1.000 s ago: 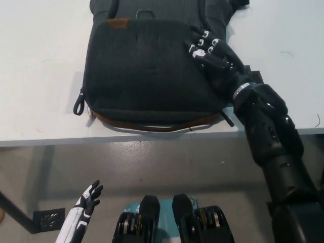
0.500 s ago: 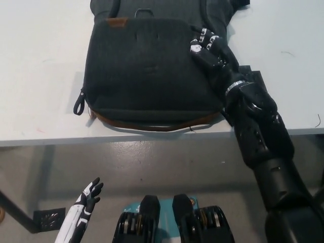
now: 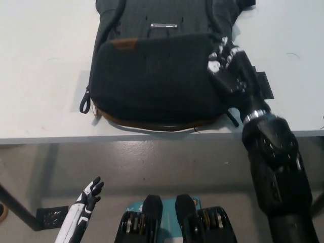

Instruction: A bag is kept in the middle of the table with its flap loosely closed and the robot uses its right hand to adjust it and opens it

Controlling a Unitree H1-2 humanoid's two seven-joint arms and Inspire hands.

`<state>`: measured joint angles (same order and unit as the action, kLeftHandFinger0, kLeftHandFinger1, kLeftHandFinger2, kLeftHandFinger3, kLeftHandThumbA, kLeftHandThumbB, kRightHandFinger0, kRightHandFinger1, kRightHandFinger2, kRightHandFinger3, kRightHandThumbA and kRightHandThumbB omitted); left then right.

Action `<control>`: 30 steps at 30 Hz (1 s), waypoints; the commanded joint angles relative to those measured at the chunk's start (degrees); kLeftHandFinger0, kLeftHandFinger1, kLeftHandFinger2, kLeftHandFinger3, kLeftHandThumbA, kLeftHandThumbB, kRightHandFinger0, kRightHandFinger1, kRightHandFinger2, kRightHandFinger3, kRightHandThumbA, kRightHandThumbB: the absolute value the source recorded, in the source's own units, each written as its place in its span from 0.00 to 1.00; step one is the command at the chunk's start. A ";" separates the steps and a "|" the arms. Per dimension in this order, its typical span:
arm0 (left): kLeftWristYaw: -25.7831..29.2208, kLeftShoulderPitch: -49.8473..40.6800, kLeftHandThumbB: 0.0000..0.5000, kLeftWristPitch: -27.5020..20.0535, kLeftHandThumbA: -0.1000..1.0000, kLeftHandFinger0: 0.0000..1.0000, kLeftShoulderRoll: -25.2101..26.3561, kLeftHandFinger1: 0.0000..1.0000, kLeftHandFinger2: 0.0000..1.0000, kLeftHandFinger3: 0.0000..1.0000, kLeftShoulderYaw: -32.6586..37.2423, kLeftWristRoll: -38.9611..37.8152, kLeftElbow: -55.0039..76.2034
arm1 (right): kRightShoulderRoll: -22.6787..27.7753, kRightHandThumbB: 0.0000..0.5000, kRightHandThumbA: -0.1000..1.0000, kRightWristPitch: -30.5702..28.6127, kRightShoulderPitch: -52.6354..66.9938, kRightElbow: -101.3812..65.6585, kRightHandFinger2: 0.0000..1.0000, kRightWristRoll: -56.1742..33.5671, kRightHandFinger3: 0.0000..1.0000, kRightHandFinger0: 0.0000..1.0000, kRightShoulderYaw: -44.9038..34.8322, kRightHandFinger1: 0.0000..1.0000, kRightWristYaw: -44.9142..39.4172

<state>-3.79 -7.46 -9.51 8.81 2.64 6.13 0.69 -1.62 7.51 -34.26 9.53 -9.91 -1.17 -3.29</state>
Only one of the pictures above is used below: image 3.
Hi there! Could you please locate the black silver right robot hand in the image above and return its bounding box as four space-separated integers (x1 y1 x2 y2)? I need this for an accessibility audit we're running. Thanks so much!
207 36 268 120

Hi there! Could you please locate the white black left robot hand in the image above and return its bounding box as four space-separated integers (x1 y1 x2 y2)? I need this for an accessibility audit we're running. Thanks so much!
54 176 105 243

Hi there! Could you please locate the dark grey backpack brown trim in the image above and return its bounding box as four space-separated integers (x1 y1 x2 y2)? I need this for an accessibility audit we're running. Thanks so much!
79 0 257 133

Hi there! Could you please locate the black perforated foot plate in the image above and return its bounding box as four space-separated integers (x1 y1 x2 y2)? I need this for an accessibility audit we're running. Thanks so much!
36 205 69 230

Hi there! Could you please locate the black tape patch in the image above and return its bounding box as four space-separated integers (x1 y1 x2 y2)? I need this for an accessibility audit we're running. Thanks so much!
253 65 275 101

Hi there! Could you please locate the black table leg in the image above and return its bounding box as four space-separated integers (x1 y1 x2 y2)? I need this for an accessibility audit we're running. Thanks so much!
0 183 43 232
311 189 324 225

